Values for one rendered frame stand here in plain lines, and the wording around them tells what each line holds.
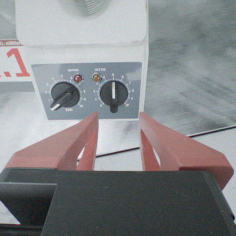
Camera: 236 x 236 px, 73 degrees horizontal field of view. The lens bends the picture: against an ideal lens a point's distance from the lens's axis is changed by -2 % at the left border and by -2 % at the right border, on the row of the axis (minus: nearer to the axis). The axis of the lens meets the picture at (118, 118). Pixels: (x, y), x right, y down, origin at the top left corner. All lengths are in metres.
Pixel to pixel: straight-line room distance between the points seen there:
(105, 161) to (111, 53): 0.15
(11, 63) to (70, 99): 0.11
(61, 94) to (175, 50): 0.17
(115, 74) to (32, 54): 0.09
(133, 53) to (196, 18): 0.14
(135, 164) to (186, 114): 0.11
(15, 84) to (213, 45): 0.29
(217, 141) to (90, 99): 0.20
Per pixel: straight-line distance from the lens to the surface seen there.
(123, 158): 0.25
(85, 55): 0.18
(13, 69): 0.27
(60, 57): 0.19
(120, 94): 0.19
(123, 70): 0.18
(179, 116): 0.26
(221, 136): 0.29
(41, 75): 0.20
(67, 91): 0.18
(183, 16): 0.28
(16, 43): 0.24
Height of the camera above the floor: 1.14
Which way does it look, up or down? 85 degrees down
